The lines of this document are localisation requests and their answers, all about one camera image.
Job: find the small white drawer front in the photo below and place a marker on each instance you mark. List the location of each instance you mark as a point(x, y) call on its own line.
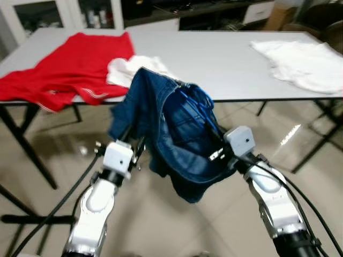
point(260, 12)

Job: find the wide white drawer front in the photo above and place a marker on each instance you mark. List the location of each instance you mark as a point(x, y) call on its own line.
point(153, 25)

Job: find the dark TV stand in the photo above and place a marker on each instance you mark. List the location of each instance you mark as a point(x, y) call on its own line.
point(161, 8)

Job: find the small crumpled white cloth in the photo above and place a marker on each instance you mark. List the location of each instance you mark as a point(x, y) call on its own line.
point(131, 69)

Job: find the white table black legs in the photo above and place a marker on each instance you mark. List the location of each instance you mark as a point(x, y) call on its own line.
point(214, 59)

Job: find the blue denim garment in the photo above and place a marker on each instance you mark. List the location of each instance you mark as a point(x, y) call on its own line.
point(171, 139)

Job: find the red garment white trim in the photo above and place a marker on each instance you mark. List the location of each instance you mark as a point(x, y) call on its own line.
point(69, 69)

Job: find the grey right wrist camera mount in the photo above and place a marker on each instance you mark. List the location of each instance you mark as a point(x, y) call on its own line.
point(239, 140)

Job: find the brown bean bag seat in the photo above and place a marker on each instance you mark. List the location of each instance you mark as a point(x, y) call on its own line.
point(311, 16)

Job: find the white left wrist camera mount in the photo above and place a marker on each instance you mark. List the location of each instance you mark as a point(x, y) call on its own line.
point(118, 155)

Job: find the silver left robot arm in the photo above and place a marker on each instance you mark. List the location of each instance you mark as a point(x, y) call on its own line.
point(99, 203)

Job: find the white printed T-shirt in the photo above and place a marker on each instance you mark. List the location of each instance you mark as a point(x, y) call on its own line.
point(305, 64)

